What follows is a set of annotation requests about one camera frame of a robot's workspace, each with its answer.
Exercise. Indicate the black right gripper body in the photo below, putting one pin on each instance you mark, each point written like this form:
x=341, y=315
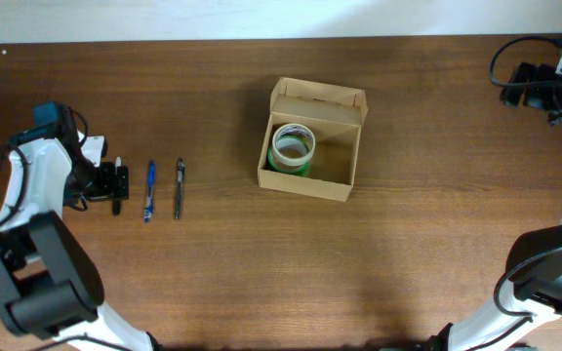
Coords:
x=513, y=85

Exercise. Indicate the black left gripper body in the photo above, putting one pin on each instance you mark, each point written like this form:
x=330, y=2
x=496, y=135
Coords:
x=121, y=181

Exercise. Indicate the white black permanent marker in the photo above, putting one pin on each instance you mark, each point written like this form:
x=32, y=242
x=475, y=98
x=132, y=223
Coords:
x=116, y=203

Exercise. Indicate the blue ballpoint pen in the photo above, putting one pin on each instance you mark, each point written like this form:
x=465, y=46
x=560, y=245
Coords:
x=149, y=194

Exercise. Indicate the beige masking tape roll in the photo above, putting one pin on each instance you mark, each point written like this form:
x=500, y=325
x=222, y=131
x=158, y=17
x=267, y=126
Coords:
x=302, y=132

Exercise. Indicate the green tape roll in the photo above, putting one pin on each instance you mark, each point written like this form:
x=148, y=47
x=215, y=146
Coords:
x=300, y=168

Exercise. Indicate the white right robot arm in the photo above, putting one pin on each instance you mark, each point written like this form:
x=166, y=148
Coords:
x=528, y=294

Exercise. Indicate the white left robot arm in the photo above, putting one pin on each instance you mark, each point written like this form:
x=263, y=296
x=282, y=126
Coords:
x=49, y=286

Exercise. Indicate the black clear ballpoint pen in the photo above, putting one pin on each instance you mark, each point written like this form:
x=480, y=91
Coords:
x=179, y=186

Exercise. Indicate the open cardboard box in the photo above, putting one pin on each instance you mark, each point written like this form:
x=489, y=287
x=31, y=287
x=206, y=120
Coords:
x=336, y=115

